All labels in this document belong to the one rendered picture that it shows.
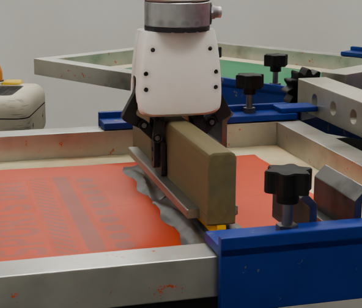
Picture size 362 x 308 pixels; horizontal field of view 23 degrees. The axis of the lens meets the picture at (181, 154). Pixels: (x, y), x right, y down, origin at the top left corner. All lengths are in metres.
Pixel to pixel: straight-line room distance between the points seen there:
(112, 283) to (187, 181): 0.23
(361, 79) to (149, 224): 0.67
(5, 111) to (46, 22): 2.81
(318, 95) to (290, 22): 3.81
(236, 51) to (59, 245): 1.52
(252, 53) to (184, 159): 1.40
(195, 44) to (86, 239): 0.25
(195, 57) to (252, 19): 4.09
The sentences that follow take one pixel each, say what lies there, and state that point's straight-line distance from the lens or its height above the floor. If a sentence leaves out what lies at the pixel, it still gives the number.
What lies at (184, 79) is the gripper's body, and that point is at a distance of 1.02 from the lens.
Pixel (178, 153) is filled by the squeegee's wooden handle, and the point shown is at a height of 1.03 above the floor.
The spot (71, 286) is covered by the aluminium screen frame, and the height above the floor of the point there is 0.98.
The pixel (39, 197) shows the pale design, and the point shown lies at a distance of 1.10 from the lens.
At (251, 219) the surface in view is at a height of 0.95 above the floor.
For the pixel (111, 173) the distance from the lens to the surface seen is 1.20.
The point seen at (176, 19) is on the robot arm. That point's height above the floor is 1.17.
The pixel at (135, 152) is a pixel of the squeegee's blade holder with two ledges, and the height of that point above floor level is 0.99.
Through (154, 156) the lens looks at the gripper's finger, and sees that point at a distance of 1.04.
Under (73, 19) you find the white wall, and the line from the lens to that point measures 4.86.
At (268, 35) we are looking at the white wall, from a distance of 5.15.
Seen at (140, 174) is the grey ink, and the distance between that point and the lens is 1.17.
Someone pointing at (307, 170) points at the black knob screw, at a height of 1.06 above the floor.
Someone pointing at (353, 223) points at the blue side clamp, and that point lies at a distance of 0.81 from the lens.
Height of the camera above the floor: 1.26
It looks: 13 degrees down
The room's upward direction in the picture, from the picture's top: straight up
